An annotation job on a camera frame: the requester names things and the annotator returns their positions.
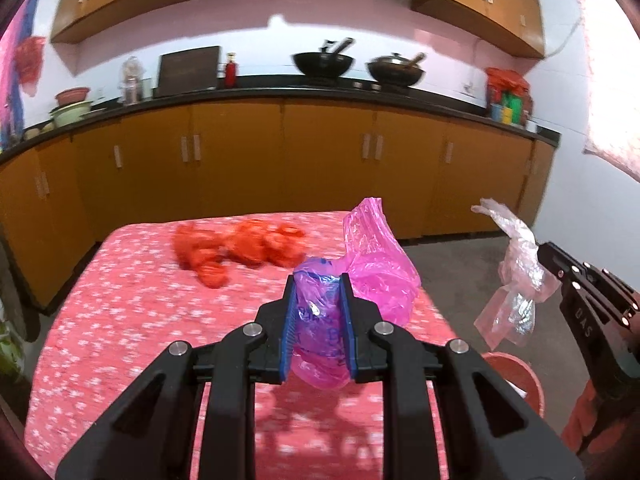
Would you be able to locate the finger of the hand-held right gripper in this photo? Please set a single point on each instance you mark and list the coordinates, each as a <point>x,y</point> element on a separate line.
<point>565,270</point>
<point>612,282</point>

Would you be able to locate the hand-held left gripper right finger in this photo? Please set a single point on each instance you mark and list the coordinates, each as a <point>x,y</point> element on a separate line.
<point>348,330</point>

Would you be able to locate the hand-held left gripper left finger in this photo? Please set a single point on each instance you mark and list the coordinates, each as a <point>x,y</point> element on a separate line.
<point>287,330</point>

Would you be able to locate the clear plastic bag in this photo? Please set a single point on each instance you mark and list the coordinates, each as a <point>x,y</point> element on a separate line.
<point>520,260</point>

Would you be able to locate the pink plastic bag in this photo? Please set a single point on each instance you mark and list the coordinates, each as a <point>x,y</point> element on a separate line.
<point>375,270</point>

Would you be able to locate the red plastic bucket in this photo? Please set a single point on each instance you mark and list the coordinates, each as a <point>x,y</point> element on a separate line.
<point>520,377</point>

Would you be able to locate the person's right hand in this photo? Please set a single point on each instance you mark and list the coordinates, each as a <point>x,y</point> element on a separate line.
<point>600,422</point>

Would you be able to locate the large red plastic bag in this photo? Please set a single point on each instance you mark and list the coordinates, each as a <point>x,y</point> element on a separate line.
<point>265,245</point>

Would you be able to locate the small red plastic bag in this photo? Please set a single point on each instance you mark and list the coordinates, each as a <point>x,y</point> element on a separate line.
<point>200,255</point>

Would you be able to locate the wooden lower kitchen cabinets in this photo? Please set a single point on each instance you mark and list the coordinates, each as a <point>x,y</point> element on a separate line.
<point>325,170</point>

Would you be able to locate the red floral tablecloth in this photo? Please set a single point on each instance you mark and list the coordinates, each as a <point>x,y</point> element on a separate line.
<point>125,310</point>

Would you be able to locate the colourful plastic cups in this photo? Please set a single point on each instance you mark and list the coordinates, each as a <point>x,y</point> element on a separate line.
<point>506,112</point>

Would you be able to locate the colourful cups with red bag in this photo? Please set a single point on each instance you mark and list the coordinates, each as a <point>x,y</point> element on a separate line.
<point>507,82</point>

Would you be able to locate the pink patterned curtain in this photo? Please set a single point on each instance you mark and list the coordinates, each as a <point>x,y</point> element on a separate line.
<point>615,70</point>

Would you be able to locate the black kitchen countertop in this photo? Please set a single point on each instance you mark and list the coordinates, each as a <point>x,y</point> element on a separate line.
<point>300,92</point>

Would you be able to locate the black wok with lid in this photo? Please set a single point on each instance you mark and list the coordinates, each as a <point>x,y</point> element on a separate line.
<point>395,71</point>

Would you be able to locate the red bottle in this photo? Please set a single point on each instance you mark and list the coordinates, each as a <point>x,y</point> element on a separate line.
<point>230,72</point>

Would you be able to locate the open black wok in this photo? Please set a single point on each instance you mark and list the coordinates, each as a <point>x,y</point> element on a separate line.
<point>322,64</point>

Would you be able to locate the dark cutting board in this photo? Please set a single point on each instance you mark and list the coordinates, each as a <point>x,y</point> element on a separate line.
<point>187,71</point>

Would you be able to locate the green leafy plant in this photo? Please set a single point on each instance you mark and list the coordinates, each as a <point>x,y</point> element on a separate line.
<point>10,355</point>

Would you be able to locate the clear glass jar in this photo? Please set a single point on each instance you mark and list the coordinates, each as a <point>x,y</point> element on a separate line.
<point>132,82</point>

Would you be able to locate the pale green basin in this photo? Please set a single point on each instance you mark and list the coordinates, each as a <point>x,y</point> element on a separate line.
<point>70,115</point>

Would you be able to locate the red bowl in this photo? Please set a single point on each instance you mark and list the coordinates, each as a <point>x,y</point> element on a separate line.
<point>72,96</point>

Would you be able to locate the hanging red mesh bag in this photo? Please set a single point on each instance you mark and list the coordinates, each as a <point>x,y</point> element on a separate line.
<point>30,62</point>

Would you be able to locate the white wall socket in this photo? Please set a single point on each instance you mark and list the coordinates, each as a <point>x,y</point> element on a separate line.
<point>468,87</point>

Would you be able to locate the short wooden wall cabinet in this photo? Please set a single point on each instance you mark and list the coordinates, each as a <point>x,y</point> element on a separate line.
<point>490,5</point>

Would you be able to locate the pink wall cloth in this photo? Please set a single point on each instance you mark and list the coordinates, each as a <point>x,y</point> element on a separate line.
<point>12,85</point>

